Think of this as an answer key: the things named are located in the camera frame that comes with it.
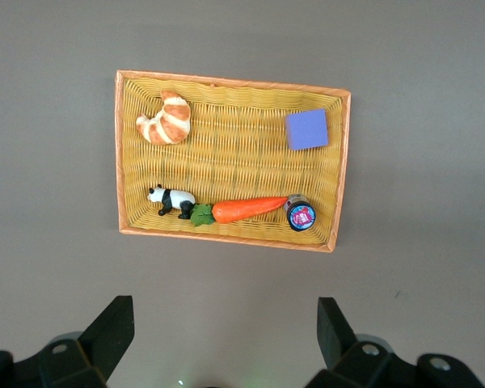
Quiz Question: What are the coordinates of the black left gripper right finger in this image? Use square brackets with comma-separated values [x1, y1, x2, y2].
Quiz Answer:
[306, 297, 420, 388]

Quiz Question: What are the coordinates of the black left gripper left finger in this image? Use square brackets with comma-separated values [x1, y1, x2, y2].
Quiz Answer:
[38, 295, 136, 388]

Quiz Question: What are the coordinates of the orange-rimmed yellow wicker basket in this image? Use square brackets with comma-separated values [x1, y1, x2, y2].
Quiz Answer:
[115, 70, 352, 254]

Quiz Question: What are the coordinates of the small bottle with pink cap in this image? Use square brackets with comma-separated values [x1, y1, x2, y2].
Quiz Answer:
[284, 193, 318, 233]

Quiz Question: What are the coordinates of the toy panda figurine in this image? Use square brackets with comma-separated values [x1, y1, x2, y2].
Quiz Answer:
[146, 183, 197, 221]

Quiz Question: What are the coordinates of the orange toy carrot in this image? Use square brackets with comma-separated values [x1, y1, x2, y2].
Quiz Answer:
[189, 196, 289, 228]

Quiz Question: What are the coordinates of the purple foam block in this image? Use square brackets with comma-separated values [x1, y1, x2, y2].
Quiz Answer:
[284, 108, 330, 152]

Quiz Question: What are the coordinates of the toy croissant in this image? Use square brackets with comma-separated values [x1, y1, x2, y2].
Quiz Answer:
[135, 89, 192, 146]

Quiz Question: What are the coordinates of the brown table cloth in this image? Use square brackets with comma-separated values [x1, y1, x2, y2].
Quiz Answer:
[0, 0, 485, 388]

